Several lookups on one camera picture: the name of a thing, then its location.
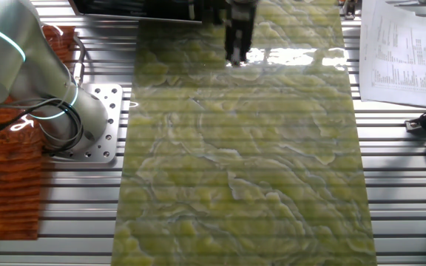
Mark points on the brown wood grain mat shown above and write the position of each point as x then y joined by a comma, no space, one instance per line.
6,192

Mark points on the grey conduit with metal connector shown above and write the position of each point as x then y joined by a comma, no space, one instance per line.
80,74

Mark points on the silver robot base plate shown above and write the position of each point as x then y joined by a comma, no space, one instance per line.
113,111

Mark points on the microwave door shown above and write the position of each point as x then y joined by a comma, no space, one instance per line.
124,5

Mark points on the dark clamp stand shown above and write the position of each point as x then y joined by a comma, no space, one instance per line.
350,9

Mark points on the printed paper sheet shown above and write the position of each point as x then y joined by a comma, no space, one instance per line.
398,66

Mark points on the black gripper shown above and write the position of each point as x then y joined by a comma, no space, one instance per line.
242,13

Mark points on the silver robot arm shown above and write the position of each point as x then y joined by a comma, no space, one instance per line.
32,74

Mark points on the green marble pattern mat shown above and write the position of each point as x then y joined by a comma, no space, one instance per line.
235,166

